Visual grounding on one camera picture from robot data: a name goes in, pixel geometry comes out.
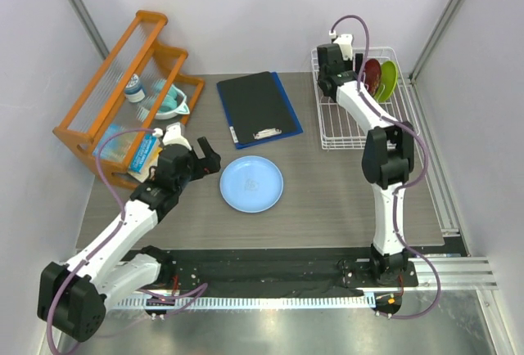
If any light blue plate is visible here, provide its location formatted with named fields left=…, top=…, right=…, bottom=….
left=219, top=155, right=284, bottom=213

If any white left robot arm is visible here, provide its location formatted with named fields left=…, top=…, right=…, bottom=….
left=37, top=137, right=221, bottom=342

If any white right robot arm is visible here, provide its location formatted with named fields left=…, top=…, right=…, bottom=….
left=316, top=43, right=414, bottom=285

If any orange wooden shelf rack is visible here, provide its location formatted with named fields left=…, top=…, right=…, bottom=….
left=53, top=11, right=205, bottom=189

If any red floral plate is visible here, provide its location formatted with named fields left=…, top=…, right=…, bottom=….
left=364, top=59, right=382, bottom=97

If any blue white book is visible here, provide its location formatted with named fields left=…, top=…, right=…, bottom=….
left=128, top=134, right=162, bottom=182

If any lime green plate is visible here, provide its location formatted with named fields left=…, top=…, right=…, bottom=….
left=374, top=61, right=399, bottom=103

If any white bowl with teal items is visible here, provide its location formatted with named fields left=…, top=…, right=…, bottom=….
left=137, top=79, right=191, bottom=121

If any blue black clipboard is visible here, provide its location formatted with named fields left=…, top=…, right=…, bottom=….
left=216, top=71, right=303, bottom=150

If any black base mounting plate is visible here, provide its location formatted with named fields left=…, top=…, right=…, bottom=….
left=149, top=248, right=418, bottom=299

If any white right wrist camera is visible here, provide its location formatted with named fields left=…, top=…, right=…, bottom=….
left=328, top=30, right=354, bottom=61

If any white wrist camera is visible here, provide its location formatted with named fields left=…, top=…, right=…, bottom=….
left=328, top=30, right=354, bottom=61
left=152, top=123, right=190, bottom=148

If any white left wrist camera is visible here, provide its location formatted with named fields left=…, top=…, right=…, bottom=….
left=152, top=123, right=190, bottom=148

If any white wire dish rack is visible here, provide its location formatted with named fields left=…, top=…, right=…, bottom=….
left=310, top=46, right=421, bottom=151

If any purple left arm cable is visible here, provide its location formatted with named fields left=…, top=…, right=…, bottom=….
left=45, top=127, right=210, bottom=355

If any white slotted cable duct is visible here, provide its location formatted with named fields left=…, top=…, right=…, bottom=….
left=113, top=293, right=376, bottom=311

